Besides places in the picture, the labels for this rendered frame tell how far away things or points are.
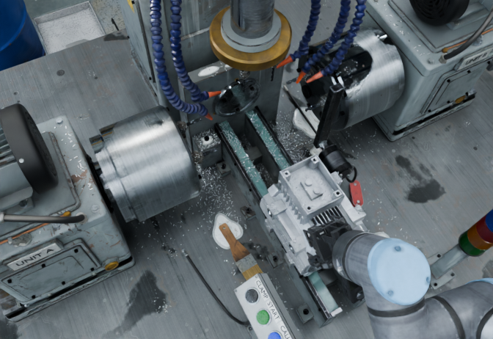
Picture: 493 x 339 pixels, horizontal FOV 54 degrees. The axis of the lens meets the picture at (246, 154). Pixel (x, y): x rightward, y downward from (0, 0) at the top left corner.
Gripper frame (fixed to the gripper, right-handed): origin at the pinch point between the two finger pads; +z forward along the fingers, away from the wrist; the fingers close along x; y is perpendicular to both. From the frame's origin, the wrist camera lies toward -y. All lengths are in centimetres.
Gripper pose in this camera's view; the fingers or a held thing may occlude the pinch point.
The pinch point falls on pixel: (313, 247)
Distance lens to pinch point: 110.8
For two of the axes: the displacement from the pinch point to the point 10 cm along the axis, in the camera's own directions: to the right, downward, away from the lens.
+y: -3.9, -9.2, -0.8
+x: -8.8, 3.9, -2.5
